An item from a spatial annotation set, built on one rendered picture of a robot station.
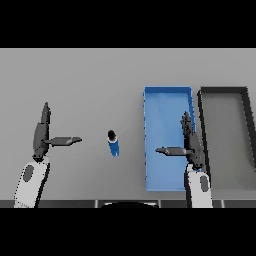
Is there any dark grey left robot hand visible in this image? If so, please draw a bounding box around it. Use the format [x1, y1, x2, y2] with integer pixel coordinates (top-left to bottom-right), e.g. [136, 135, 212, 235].
[31, 101, 83, 163]

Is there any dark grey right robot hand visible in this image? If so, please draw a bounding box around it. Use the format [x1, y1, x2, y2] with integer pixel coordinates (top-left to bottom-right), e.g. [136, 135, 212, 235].
[154, 111, 206, 170]

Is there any blue bin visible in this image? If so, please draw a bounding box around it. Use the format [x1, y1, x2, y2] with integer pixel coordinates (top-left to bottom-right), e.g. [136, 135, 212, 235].
[143, 85, 205, 193]

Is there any dark grey bin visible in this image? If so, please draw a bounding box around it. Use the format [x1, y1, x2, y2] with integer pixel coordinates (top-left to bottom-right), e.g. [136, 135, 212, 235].
[197, 86, 256, 192]

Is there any blue pipe with dark end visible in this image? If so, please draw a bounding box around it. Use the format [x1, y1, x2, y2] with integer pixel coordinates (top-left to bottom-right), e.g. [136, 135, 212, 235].
[106, 129, 120, 158]

